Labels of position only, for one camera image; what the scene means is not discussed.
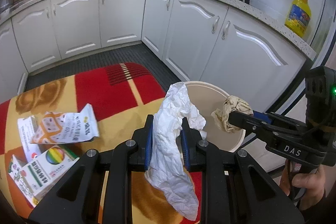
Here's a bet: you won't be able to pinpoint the brown paper ball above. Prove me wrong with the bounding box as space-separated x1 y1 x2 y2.
211 95 254 134

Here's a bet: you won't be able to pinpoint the white paper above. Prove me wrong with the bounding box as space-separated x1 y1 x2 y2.
145 82 207 221

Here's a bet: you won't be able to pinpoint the round beige trash bin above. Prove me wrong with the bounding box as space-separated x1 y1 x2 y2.
185 81 245 152

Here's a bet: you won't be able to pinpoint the white kitchen base cabinets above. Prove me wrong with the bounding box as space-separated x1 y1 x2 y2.
1 0 316 111

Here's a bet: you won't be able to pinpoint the person right hand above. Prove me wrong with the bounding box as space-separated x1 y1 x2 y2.
291 165 326 210

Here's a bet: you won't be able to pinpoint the green white medicine box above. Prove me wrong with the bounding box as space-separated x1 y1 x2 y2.
8 145 79 207

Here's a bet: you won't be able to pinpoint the white orange snack bag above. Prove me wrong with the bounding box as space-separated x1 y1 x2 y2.
30 103 100 144

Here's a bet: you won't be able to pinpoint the white pepsi logo bag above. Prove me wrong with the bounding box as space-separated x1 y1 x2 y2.
17 115 42 162

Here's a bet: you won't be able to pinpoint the yellow cooking oil bottle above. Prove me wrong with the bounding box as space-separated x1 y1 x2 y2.
284 0 311 38

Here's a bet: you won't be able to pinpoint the red yellow patterned blanket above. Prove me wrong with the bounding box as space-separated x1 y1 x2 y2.
0 62 204 224

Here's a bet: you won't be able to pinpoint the dark ribbed floor mat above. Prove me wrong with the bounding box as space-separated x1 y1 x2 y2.
24 43 180 92

